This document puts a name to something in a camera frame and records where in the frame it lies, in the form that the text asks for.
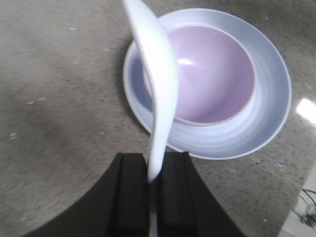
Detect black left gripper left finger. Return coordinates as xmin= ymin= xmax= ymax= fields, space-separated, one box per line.
xmin=26 ymin=153 xmax=149 ymax=237

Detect light blue plate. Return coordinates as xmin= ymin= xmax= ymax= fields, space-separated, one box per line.
xmin=122 ymin=8 xmax=292 ymax=160

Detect cables on floor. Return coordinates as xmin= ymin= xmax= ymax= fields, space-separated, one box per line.
xmin=295 ymin=189 xmax=316 ymax=227

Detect light blue plastic spoon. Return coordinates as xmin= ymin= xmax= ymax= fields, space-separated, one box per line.
xmin=123 ymin=0 xmax=179 ymax=183

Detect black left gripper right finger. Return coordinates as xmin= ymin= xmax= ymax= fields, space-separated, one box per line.
xmin=158 ymin=152 xmax=244 ymax=237

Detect purple plastic bowl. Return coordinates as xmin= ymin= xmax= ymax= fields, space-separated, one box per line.
xmin=168 ymin=25 xmax=257 ymax=126

